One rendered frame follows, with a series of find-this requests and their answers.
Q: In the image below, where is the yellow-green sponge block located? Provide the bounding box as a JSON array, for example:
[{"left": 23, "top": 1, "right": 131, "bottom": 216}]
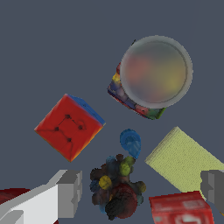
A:
[{"left": 144, "top": 126, "right": 224, "bottom": 194}]

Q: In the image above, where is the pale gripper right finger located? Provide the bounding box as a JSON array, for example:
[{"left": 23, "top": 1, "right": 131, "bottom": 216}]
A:
[{"left": 199, "top": 169, "right": 224, "bottom": 216}]

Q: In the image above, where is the colourful jar with grey lid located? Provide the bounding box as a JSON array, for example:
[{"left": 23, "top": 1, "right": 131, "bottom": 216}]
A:
[{"left": 107, "top": 35, "right": 193, "bottom": 121}]

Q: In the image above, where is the dark red round object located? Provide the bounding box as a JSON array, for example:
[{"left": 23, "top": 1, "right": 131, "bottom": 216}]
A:
[{"left": 0, "top": 187, "right": 32, "bottom": 207}]

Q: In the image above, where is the multicoloured knobby toy with blue scoop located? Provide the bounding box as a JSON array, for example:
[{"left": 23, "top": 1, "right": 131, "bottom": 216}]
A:
[{"left": 88, "top": 129, "right": 147, "bottom": 221}]

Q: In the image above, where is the red cube with blue side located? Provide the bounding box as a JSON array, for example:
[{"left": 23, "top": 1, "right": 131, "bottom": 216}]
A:
[{"left": 33, "top": 93, "right": 107, "bottom": 163}]

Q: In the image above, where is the red box with white print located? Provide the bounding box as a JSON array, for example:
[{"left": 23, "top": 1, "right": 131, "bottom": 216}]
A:
[{"left": 148, "top": 191, "right": 215, "bottom": 224}]

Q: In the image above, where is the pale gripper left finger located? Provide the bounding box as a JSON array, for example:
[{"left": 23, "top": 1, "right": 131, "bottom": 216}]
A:
[{"left": 0, "top": 169, "right": 83, "bottom": 224}]

